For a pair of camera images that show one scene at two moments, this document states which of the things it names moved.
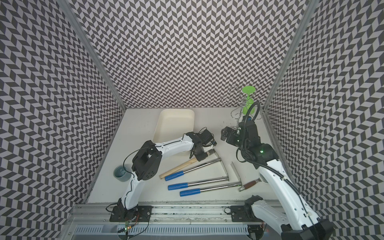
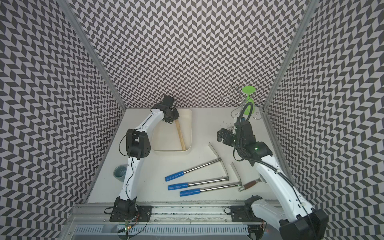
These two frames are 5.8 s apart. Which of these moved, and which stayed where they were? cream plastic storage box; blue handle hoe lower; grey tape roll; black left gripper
Moved: black left gripper
Stayed: blue handle hoe lower; grey tape roll; cream plastic storage box
